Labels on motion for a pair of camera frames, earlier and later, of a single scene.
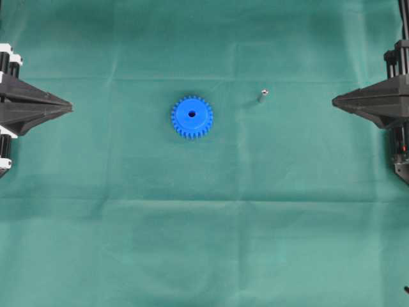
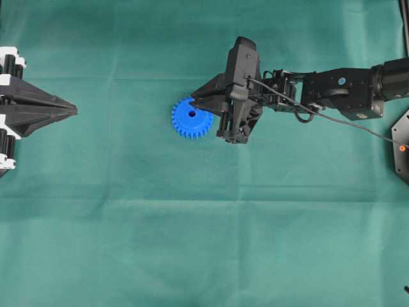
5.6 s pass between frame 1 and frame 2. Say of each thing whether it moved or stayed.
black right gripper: moved
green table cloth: stayed
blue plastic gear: stayed
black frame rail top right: stayed
